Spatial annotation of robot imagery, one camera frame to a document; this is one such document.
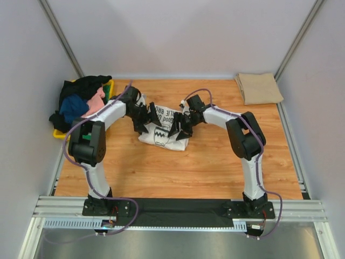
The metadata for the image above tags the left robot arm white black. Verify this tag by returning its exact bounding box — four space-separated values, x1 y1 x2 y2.
66 85 161 216

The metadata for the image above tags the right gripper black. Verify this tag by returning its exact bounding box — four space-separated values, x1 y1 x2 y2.
168 112 201 141

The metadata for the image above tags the pink t-shirt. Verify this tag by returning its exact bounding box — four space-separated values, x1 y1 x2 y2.
81 87 105 118

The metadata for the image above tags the green and white raglan t-shirt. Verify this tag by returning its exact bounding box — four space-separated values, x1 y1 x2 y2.
138 105 188 151

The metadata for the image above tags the slotted cable duct rail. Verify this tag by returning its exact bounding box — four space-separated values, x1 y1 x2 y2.
43 217 247 231

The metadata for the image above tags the blue t-shirt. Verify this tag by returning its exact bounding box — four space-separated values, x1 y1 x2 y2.
59 94 89 124

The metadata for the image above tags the folded beige t-shirt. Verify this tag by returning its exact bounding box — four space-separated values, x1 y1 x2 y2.
235 73 284 105

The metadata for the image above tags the bright green t-shirt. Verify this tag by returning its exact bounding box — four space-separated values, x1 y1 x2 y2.
82 84 113 140

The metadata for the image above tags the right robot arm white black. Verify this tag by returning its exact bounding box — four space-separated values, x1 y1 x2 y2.
168 94 268 218

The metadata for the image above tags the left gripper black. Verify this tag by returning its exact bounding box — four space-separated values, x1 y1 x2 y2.
126 103 161 134

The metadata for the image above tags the yellow plastic bin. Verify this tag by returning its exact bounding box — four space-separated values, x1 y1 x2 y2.
52 78 115 141

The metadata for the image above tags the black t-shirt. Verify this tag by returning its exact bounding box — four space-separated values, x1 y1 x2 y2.
49 74 113 134

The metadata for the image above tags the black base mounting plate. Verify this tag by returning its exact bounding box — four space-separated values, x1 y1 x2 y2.
82 196 275 228

